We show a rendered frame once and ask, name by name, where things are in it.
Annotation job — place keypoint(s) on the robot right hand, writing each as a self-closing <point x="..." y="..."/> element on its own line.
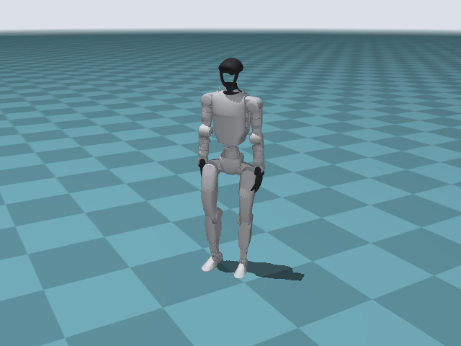
<point x="201" y="164"/>

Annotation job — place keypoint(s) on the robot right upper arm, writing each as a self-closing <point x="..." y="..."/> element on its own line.
<point x="205" y="128"/>

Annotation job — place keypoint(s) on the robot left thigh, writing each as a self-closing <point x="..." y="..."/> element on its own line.
<point x="246" y="196"/>

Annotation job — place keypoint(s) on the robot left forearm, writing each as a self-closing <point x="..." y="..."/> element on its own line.
<point x="258" y="150"/>

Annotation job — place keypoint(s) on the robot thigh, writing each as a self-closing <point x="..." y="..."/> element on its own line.
<point x="209" y="190"/>
<point x="246" y="196"/>

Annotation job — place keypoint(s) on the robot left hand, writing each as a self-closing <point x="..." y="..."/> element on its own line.
<point x="258" y="179"/>

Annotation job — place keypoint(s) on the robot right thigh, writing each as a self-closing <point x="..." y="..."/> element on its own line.
<point x="209" y="190"/>

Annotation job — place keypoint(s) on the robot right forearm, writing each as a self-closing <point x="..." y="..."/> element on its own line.
<point x="203" y="148"/>

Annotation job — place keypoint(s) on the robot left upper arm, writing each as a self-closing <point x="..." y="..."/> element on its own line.
<point x="255" y="106"/>

